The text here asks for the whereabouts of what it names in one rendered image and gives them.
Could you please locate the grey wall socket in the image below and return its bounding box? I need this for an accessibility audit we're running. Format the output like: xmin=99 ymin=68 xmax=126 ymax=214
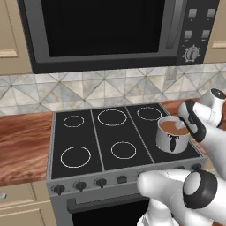
xmin=165 ymin=66 xmax=177 ymax=81

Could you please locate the grey microwave dial knob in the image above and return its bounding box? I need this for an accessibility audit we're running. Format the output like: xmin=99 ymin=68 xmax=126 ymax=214
xmin=182 ymin=44 xmax=201 ymax=64

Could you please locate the grey and black microwave oven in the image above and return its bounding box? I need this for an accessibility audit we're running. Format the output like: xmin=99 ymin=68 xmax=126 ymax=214
xmin=17 ymin=0 xmax=221 ymax=75

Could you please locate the black microwave door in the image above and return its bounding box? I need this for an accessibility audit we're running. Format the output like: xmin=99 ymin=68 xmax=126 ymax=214
xmin=22 ymin=0 xmax=188 ymax=64

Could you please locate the beige drawer front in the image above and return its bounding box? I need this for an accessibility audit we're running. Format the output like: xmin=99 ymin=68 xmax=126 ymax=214
xmin=0 ymin=182 xmax=38 ymax=209

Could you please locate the grey stove with black hob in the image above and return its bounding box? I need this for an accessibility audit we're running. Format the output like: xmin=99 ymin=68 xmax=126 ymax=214
xmin=46 ymin=102 xmax=207 ymax=226

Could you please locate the beige wall cupboard door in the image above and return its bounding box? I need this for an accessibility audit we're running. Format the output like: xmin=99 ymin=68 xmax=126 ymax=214
xmin=202 ymin=0 xmax=226 ymax=64
xmin=0 ymin=0 xmax=34 ymax=76

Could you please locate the beige base cupboard door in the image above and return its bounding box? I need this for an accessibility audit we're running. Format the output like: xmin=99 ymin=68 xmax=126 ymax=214
xmin=0 ymin=201 xmax=57 ymax=226

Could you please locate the grey microwave door handle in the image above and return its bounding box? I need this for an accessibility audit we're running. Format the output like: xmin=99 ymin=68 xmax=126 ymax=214
xmin=164 ymin=0 xmax=185 ymax=51

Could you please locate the black oven door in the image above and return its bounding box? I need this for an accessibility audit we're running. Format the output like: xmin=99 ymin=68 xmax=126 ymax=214
xmin=66 ymin=193 xmax=152 ymax=226

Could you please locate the white saucepan with hot chocolate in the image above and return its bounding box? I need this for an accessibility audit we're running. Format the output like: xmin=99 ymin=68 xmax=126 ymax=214
xmin=154 ymin=115 xmax=191 ymax=154

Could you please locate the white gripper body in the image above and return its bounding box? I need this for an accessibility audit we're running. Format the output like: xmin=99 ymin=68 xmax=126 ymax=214
xmin=175 ymin=116 xmax=186 ymax=131

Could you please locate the grey oven door handle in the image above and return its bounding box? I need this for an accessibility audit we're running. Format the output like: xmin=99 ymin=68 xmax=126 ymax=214
xmin=66 ymin=193 xmax=141 ymax=214

